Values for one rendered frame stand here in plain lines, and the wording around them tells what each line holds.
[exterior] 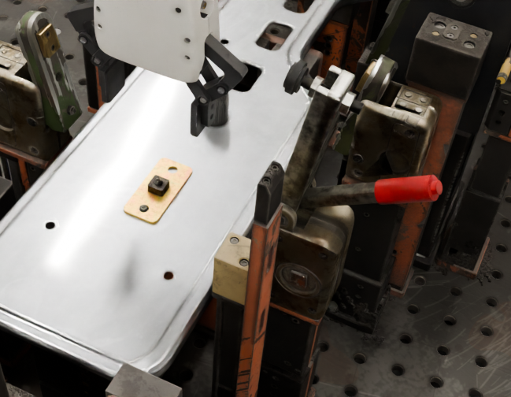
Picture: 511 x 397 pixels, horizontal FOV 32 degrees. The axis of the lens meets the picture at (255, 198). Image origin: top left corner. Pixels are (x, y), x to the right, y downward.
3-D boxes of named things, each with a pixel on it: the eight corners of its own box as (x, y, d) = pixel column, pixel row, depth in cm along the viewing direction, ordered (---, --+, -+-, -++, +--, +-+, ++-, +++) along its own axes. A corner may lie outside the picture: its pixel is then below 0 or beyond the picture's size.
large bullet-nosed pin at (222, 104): (207, 113, 101) (209, 68, 96) (232, 122, 100) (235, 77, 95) (194, 130, 99) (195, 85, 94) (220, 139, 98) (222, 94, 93)
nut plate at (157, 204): (162, 157, 93) (161, 150, 92) (194, 170, 92) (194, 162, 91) (121, 211, 88) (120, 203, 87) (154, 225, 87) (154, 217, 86)
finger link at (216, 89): (240, 70, 76) (236, 127, 81) (207, 58, 77) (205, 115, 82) (224, 92, 74) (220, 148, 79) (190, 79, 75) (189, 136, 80)
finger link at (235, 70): (252, 42, 72) (245, 92, 76) (168, 8, 74) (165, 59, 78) (246, 50, 71) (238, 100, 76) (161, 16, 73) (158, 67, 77)
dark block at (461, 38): (366, 254, 125) (430, 9, 94) (413, 273, 123) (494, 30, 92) (353, 280, 122) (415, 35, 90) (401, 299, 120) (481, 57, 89)
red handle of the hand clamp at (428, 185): (286, 176, 83) (442, 161, 74) (297, 194, 85) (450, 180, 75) (268, 205, 81) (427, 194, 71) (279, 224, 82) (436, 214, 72)
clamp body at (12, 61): (31, 220, 125) (-6, 20, 99) (104, 250, 123) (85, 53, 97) (-7, 265, 120) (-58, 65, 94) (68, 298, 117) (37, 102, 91)
